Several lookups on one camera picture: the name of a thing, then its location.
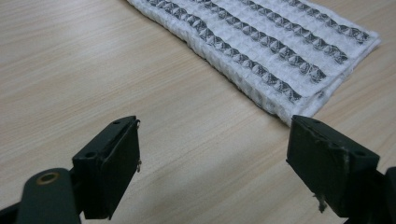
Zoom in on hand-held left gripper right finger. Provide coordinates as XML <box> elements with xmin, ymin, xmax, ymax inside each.
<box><xmin>286</xmin><ymin>114</ymin><xmax>381</xmax><ymax>218</ymax></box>

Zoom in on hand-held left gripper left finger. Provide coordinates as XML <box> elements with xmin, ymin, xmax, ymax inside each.
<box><xmin>71</xmin><ymin>115</ymin><xmax>143</xmax><ymax>220</ymax></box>

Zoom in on white grey-striped waffle towel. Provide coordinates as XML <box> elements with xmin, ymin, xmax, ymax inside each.
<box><xmin>126</xmin><ymin>0</ymin><xmax>383</xmax><ymax>127</ymax></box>

